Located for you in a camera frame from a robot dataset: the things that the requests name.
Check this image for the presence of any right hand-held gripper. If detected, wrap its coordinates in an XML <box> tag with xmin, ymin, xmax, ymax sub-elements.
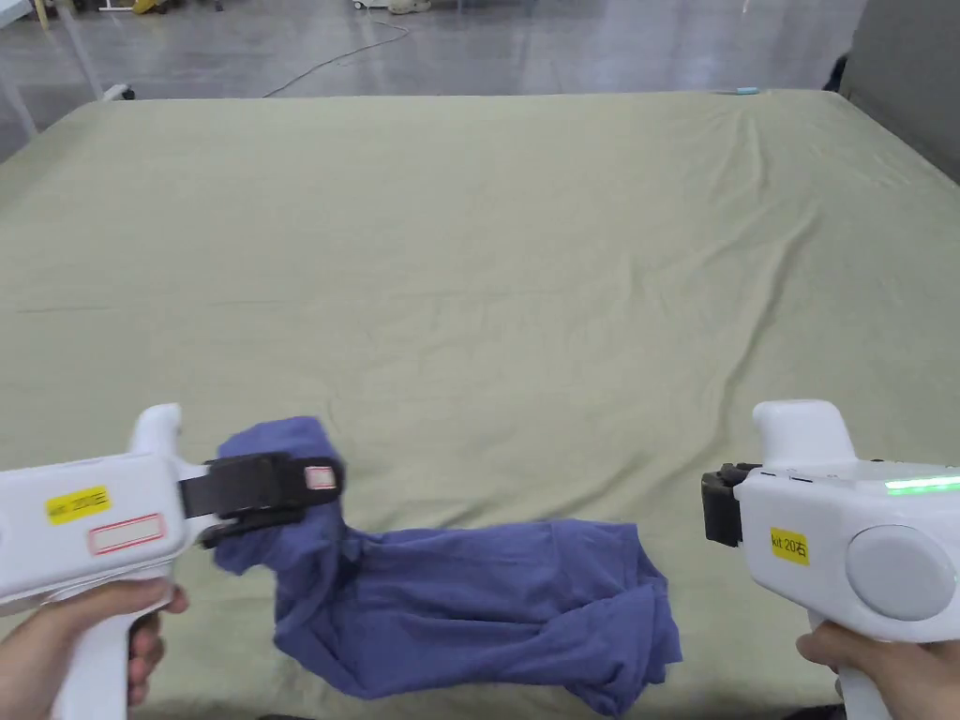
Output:
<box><xmin>700</xmin><ymin>399</ymin><xmax>960</xmax><ymax>720</ymax></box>

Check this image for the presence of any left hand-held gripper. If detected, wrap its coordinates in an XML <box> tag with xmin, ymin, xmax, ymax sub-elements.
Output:
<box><xmin>0</xmin><ymin>404</ymin><xmax>348</xmax><ymax>720</ymax></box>

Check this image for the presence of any dark blue shirt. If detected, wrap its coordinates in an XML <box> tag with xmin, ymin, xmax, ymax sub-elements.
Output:
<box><xmin>213</xmin><ymin>415</ymin><xmax>685</xmax><ymax>719</ymax></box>

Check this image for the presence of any person's right hand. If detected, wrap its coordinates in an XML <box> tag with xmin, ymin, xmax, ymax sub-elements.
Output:
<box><xmin>794</xmin><ymin>621</ymin><xmax>960</xmax><ymax>720</ymax></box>

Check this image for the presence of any person's left hand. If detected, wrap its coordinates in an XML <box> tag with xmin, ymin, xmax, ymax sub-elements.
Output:
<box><xmin>0</xmin><ymin>578</ymin><xmax>190</xmax><ymax>720</ymax></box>

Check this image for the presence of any bed with pale green sheet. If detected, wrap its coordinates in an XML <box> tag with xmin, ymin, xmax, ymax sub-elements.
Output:
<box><xmin>0</xmin><ymin>89</ymin><xmax>960</xmax><ymax>720</ymax></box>

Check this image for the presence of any grey padded headboard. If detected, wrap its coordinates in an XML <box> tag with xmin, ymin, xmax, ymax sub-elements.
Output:
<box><xmin>838</xmin><ymin>0</ymin><xmax>960</xmax><ymax>186</ymax></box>

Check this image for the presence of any thin pale floor cable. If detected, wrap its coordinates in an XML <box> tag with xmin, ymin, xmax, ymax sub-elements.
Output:
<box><xmin>262</xmin><ymin>16</ymin><xmax>412</xmax><ymax>99</ymax></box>

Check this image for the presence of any white table frame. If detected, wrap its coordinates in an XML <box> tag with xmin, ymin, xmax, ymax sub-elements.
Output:
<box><xmin>0</xmin><ymin>0</ymin><xmax>138</xmax><ymax>145</ymax></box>

